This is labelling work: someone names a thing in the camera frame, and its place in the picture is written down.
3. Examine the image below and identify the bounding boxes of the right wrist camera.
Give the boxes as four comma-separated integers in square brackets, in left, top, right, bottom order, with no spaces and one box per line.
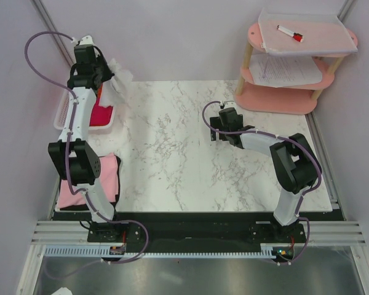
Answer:
[220,100,236,109]

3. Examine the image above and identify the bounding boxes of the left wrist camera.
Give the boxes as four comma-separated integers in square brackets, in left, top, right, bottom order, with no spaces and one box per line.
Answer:
[71,35,94,46]

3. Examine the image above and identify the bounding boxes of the magenta folded t shirt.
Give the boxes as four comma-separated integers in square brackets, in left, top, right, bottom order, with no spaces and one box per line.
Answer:
[89,98,113,127]

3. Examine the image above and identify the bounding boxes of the white slotted cable duct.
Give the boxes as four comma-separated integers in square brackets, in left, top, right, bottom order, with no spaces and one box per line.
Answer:
[44,245,290,259]

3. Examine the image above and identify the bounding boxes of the aluminium rail frame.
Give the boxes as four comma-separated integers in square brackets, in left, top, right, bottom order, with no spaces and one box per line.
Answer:
[16,221,369,294]

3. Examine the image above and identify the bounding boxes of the white plastic basket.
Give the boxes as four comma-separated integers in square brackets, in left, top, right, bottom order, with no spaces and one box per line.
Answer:
[54,92,116,134]

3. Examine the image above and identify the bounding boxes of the white crumpled paper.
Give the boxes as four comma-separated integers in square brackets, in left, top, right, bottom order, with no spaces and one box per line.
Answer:
[51,287,73,295]

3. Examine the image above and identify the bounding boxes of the white t shirt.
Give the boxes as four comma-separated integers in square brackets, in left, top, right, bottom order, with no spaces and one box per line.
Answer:
[98,58,133,108]

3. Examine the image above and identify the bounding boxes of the translucent document folder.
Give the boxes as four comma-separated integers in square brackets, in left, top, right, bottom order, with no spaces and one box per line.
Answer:
[258,10,358,57]

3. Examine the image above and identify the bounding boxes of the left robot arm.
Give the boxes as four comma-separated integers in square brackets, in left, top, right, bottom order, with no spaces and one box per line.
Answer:
[48,44,123,242]

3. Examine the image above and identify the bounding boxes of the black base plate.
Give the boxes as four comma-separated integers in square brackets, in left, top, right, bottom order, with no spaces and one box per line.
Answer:
[53,210,344,253]

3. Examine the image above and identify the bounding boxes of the red white marker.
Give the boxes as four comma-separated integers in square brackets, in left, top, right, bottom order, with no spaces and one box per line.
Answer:
[277,25,304,42]

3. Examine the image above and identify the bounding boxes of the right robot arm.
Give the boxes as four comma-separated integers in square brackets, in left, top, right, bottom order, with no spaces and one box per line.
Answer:
[204,108,322,242]

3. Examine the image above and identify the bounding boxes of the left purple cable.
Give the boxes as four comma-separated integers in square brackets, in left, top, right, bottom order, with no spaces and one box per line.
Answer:
[24,31,151,280]

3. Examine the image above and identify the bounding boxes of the pink three tier shelf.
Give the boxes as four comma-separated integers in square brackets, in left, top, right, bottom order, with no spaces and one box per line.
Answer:
[235,23,347,115]

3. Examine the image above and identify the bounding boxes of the pink folded t shirt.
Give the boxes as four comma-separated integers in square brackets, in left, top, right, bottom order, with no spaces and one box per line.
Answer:
[57,153,119,210]

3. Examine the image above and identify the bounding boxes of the printed paper sheets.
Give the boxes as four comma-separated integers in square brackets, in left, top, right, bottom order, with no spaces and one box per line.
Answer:
[249,54,322,88]

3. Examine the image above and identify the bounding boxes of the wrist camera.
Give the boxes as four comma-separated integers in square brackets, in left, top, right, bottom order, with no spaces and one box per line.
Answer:
[220,100,236,109]
[71,35,94,46]

